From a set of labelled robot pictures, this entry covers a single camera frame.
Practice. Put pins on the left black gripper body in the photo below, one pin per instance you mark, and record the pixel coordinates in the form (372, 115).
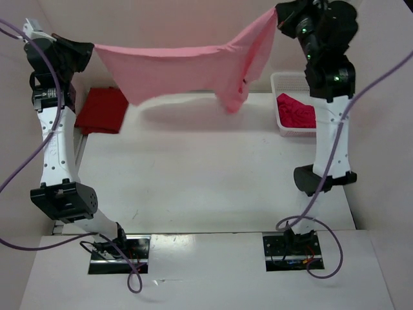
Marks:
(64, 56)

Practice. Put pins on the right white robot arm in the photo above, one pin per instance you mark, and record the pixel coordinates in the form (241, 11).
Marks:
(331, 86)

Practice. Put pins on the magenta t shirt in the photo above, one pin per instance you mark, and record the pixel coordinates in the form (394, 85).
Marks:
(295, 114)

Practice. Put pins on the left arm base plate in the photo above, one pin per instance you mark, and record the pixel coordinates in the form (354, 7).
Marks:
(104, 259)

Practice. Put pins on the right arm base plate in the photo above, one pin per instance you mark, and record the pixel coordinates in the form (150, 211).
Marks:
(288, 251)

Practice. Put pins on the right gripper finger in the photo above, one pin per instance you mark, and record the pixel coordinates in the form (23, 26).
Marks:
(288, 10)
(290, 27)

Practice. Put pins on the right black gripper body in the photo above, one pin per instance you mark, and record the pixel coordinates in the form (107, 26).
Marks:
(308, 19)

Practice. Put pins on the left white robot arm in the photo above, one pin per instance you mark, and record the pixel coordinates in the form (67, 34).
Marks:
(61, 195)

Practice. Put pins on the light pink t shirt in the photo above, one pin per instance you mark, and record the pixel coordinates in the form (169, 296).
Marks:
(227, 70)

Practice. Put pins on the dark red t shirt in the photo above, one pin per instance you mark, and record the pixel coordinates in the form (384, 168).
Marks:
(103, 112)

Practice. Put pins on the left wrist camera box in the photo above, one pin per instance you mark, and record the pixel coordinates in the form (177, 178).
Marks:
(33, 30)

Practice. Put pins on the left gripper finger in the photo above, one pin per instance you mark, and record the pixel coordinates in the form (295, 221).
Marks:
(79, 48)
(76, 61)

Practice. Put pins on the white plastic basket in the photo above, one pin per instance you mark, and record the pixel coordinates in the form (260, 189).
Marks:
(294, 85)

